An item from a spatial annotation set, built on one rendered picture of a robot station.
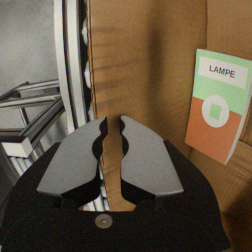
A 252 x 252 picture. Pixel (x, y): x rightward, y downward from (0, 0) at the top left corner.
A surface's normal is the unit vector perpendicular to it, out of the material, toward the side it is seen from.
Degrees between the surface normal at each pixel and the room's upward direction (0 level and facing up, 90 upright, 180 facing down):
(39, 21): 0
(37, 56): 0
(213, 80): 48
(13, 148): 0
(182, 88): 42
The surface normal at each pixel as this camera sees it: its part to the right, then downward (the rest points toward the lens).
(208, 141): -0.79, 0.32
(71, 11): -0.07, 0.49
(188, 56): 0.61, 0.38
